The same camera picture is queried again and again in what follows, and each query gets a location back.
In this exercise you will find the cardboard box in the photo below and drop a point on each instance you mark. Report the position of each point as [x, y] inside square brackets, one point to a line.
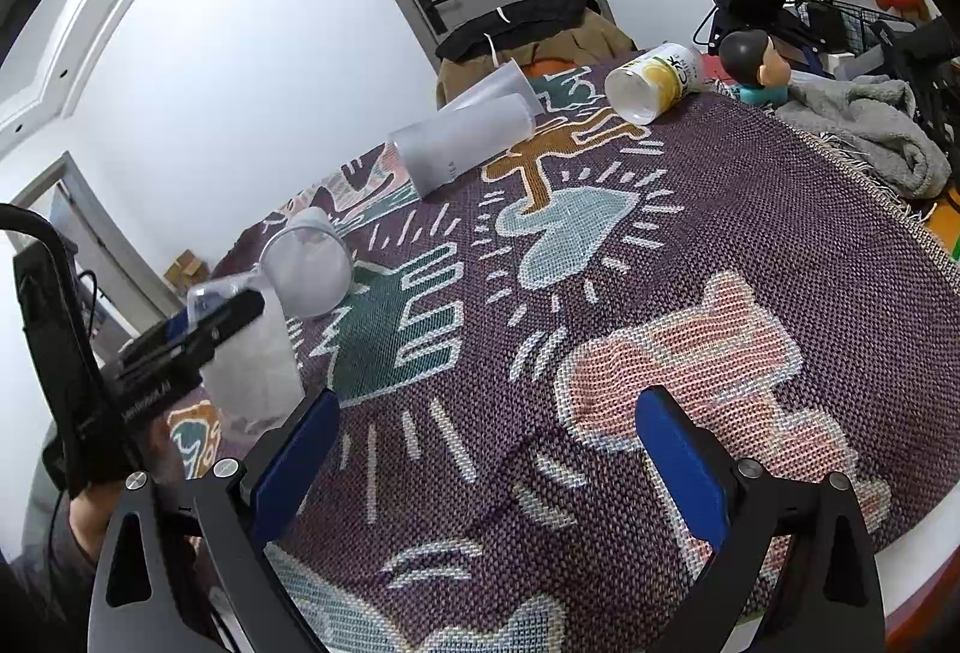
[185, 270]

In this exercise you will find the tall frosted plastic cup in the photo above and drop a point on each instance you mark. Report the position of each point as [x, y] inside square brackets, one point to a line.
[461, 143]
[495, 83]

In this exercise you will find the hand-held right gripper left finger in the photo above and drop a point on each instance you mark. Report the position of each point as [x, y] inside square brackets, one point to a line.
[300, 454]

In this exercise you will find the black-haired doll figure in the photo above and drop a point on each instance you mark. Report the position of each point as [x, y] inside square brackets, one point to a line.
[754, 64]

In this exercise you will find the black jacket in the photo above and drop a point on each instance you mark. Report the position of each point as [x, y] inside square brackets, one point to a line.
[525, 19]

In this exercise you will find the white and yellow paper cup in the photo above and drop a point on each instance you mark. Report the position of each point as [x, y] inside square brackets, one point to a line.
[652, 83]

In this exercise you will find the small frosted plastic cup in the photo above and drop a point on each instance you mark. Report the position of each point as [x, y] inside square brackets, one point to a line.
[307, 267]

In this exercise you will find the black bag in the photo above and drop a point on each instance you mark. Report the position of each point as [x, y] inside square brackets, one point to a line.
[926, 68]

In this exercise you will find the person's left forearm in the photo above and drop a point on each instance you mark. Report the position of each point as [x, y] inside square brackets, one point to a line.
[64, 563]

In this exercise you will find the printed woven blanket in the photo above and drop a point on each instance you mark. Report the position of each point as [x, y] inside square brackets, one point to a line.
[600, 248]

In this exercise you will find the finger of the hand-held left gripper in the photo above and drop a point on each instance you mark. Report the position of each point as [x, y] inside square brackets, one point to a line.
[225, 319]

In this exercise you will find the grey fleece towel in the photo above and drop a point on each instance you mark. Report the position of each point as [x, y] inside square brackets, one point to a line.
[870, 128]

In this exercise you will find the clear plastic cup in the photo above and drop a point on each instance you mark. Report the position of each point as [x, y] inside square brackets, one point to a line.
[251, 368]

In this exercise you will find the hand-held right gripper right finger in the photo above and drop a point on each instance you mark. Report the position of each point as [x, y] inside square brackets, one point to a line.
[675, 454]

